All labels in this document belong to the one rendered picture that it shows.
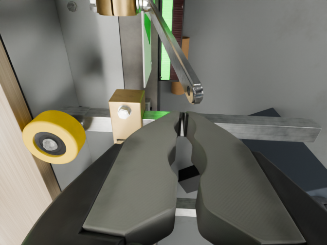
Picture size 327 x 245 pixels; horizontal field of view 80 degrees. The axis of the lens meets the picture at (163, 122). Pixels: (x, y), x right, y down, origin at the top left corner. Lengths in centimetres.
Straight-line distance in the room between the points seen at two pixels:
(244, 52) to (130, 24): 86
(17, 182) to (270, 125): 44
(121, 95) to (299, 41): 111
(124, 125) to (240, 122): 19
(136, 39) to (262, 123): 28
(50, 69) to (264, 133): 45
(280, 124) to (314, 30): 99
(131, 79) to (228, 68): 83
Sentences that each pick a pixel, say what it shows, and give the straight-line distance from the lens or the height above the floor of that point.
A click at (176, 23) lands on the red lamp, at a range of 42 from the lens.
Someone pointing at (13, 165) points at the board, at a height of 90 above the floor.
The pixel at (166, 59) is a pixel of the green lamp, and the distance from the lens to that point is 43.
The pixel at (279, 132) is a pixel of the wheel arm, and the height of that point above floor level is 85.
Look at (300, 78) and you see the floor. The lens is 139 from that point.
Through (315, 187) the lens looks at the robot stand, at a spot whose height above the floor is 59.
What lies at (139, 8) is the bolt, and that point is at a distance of 27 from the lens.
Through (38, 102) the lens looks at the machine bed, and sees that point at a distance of 48.
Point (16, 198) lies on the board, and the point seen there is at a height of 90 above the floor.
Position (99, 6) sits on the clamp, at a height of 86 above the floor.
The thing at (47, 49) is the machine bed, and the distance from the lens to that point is 52.
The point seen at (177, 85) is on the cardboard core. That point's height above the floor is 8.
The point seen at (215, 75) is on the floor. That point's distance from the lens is 121.
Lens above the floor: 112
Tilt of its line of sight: 57 degrees down
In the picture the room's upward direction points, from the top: 174 degrees counter-clockwise
